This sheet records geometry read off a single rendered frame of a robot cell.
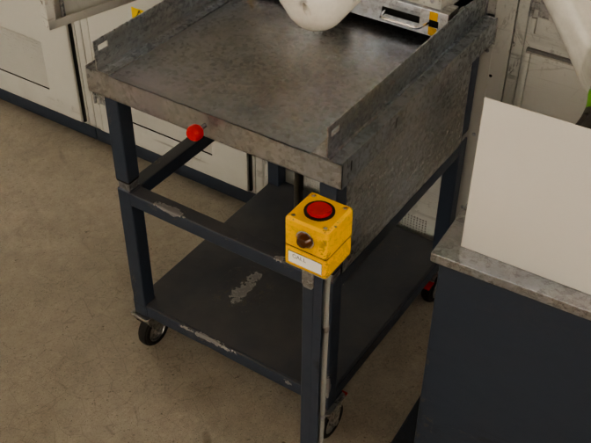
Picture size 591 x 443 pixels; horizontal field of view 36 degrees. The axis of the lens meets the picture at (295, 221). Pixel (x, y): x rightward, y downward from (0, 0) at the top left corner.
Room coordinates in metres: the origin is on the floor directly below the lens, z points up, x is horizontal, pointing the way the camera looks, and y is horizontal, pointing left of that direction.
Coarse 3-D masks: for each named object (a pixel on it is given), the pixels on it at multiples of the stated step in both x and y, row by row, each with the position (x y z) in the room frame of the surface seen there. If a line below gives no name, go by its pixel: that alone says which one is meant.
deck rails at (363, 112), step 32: (192, 0) 1.91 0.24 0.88; (224, 0) 1.97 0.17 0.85; (480, 0) 1.88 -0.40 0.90; (128, 32) 1.73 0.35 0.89; (160, 32) 1.81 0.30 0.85; (448, 32) 1.74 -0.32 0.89; (96, 64) 1.64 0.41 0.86; (416, 64) 1.62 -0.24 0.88; (384, 96) 1.52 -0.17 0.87; (352, 128) 1.41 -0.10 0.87
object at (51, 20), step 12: (48, 0) 1.84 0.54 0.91; (60, 0) 1.86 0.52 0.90; (72, 0) 1.90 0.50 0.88; (84, 0) 1.93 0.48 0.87; (96, 0) 1.94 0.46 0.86; (108, 0) 1.97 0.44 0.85; (120, 0) 1.96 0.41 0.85; (132, 0) 1.98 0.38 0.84; (48, 12) 1.83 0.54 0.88; (60, 12) 1.88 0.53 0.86; (72, 12) 1.90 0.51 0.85; (84, 12) 1.89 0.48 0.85; (96, 12) 1.91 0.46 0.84; (48, 24) 1.83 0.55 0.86; (60, 24) 1.85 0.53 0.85
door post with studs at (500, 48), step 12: (492, 0) 1.91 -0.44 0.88; (504, 0) 1.89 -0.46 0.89; (516, 0) 1.88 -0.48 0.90; (492, 12) 1.91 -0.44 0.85; (504, 12) 1.89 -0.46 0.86; (504, 24) 1.89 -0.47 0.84; (504, 36) 1.88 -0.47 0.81; (492, 48) 1.89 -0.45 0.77; (504, 48) 1.88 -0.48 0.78; (492, 60) 1.89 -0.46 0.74; (504, 60) 1.88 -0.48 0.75; (492, 72) 1.89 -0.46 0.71; (504, 72) 1.88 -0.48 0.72; (492, 84) 1.89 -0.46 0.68; (492, 96) 1.88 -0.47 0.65
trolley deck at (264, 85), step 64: (256, 0) 1.98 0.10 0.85; (128, 64) 1.67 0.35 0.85; (192, 64) 1.68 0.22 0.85; (256, 64) 1.68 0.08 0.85; (320, 64) 1.68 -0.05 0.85; (384, 64) 1.68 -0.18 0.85; (448, 64) 1.68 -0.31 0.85; (256, 128) 1.44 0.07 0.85; (320, 128) 1.44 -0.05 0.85; (384, 128) 1.45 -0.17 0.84
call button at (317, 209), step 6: (312, 204) 1.14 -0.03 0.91; (318, 204) 1.14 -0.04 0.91; (324, 204) 1.14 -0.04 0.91; (312, 210) 1.12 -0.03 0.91; (318, 210) 1.12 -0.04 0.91; (324, 210) 1.12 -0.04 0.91; (330, 210) 1.12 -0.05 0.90; (312, 216) 1.11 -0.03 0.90; (318, 216) 1.11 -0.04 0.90; (324, 216) 1.11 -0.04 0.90
